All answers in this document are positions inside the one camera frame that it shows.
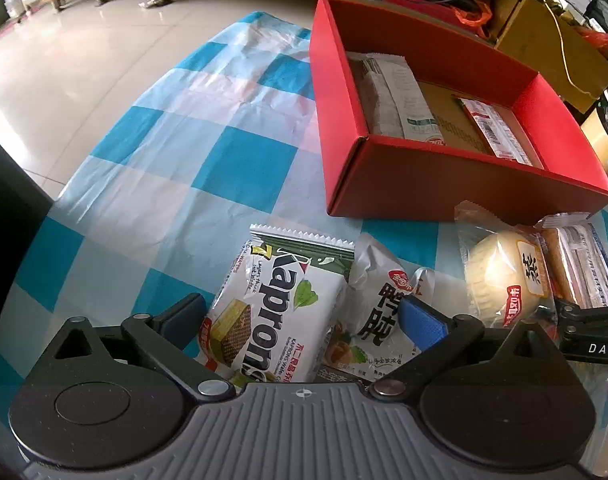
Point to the white brown bread packet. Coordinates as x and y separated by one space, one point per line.
404 95

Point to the orange cracker packet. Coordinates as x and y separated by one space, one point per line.
574 260

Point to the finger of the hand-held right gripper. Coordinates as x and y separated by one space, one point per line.
589 317

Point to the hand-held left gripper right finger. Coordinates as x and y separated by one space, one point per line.
424 325

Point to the blue white checkered tablecloth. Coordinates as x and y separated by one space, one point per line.
234 170

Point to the white crinkled snack packet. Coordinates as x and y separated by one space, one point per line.
379 305

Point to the clear yellow bun packet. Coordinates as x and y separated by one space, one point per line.
499 270

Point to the green white wafer packet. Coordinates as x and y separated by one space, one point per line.
279 310

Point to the cream round container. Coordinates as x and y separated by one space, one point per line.
601 140

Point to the red plastic bag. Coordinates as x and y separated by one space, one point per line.
594 39

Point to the red cardboard box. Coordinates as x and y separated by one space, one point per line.
409 180

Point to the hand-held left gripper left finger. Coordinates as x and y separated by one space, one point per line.
186 317

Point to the red striped sausage packet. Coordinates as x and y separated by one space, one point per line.
499 130

